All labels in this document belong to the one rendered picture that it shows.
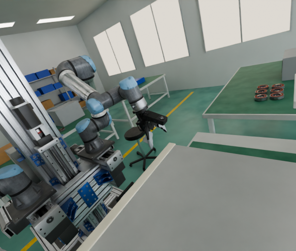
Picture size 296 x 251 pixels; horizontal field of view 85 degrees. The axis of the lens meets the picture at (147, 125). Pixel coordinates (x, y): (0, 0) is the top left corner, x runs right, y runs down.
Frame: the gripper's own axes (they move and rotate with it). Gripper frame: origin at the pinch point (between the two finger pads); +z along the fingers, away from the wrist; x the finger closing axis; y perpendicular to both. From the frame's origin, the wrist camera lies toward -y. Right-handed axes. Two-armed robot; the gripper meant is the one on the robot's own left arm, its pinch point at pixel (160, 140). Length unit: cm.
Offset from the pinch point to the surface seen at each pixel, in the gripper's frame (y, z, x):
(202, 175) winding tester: -40, -14, 28
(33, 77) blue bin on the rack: 583, -140, -138
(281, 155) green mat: -41, 49, -48
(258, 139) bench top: -26, 48, -63
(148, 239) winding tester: -37, -15, 44
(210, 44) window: 126, 13, -415
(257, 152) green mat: -28, 47, -47
